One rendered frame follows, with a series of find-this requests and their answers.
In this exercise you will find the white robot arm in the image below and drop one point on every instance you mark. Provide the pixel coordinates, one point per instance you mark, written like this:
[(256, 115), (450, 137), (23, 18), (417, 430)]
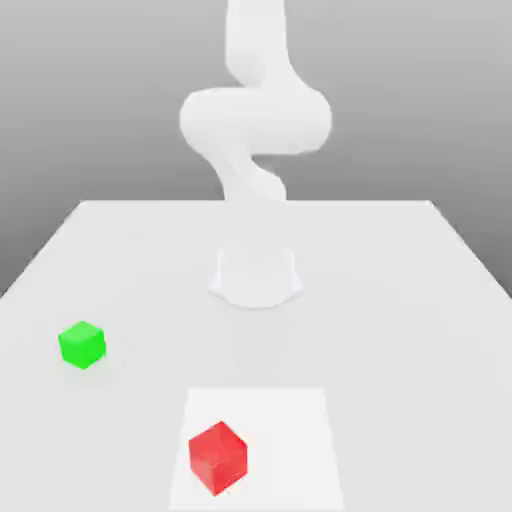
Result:
[(256, 120)]

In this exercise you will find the small green cube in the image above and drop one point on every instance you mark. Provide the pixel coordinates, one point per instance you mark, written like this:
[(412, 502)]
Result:
[(82, 344)]

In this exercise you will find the small red cube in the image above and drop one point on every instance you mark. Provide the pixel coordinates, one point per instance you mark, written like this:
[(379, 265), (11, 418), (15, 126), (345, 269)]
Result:
[(218, 458)]

